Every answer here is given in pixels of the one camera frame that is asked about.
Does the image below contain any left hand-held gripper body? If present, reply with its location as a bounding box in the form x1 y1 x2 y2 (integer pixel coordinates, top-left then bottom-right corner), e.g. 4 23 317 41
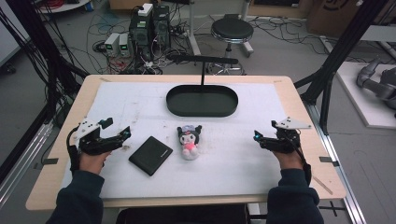
75 118 126 157

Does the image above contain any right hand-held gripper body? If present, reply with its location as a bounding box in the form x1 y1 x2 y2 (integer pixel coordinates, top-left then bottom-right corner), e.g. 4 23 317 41
262 116 313 155

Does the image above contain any person's left hand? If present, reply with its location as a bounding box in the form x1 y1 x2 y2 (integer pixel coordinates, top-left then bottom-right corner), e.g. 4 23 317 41
78 150 112 175

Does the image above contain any person's right hand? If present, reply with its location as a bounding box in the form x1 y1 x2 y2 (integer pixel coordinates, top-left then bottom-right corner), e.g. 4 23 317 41
273 148 305 171

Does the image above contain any black flat wallet case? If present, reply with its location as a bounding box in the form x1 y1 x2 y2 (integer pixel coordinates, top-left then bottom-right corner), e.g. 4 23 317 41
128 135 174 177

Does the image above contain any white table mat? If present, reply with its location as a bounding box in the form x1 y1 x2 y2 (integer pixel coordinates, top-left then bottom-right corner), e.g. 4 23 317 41
61 81 312 200

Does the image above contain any wooden table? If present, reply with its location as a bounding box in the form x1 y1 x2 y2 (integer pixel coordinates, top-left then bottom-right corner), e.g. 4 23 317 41
25 74 347 213

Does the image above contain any plush doll black and pink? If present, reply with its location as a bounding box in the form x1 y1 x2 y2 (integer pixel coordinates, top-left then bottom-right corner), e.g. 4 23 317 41
176 124 204 161

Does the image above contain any black oval tray with stand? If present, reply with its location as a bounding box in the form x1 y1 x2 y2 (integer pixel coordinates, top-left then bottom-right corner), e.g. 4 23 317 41
165 54 240 119

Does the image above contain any grey power supply unit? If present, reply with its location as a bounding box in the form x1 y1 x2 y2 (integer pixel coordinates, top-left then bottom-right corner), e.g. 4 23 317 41
118 33 131 58
104 32 120 57

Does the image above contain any white platform board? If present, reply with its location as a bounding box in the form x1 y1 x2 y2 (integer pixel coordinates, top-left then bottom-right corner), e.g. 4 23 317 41
335 61 396 131

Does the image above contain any black computer tower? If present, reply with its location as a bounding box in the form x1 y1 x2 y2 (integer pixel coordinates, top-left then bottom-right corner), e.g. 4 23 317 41
128 10 154 62
152 4 172 50

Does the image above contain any black chair seat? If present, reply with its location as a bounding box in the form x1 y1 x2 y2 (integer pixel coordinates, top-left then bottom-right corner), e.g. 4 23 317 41
116 203 250 224

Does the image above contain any black round stool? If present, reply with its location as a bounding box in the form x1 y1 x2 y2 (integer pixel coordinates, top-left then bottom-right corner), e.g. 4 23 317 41
207 17 255 77

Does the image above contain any white box on computer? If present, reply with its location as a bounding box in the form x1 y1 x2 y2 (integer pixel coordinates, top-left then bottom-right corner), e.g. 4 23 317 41
137 3 154 18

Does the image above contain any cardboard box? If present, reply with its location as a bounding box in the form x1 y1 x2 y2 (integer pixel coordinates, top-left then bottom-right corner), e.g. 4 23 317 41
305 0 396 39

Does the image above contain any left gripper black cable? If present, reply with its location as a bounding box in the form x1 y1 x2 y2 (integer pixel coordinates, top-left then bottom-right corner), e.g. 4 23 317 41
65 125 81 174

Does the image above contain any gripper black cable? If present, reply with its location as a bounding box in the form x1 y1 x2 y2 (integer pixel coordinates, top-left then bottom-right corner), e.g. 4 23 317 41
288 134 313 187
65 125 81 174

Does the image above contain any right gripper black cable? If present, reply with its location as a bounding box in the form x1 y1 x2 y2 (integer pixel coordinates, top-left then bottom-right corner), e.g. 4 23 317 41
288 134 313 187

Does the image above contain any black metal frame post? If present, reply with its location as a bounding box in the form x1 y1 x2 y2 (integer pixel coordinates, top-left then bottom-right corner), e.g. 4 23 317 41
6 0 90 122
293 0 390 135

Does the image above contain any tangle of floor cables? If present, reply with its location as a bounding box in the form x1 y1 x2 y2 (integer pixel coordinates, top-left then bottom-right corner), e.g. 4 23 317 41
248 15 331 57

